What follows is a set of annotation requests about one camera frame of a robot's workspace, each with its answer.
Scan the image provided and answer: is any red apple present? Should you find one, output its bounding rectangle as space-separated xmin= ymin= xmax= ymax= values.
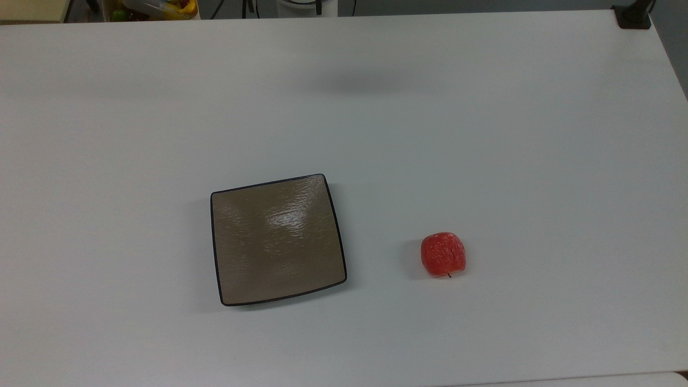
xmin=420 ymin=232 xmax=467 ymax=279

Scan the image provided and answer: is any square brown ceramic plate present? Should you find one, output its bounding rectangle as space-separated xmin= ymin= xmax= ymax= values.
xmin=210 ymin=173 xmax=348 ymax=307

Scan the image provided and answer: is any yellow bin of toy fruit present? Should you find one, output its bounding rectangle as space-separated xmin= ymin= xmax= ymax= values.
xmin=104 ymin=0 xmax=199 ymax=22

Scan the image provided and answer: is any beige cardboard box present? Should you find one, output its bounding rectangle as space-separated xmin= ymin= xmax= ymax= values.
xmin=0 ymin=0 xmax=74 ymax=24

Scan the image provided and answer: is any black clamp-mounted pole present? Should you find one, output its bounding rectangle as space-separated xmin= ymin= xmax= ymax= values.
xmin=611 ymin=0 xmax=657 ymax=30

